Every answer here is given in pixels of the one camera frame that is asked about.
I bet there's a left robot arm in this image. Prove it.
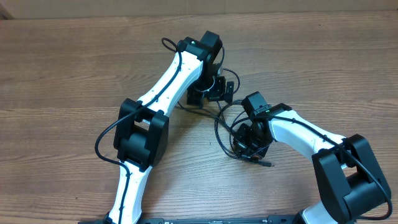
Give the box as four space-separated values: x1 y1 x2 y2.
103 31 234 223

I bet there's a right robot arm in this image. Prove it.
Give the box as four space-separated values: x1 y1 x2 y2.
233 91 392 223

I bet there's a black USB cable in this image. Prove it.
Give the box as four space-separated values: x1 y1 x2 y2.
175 67 276 167

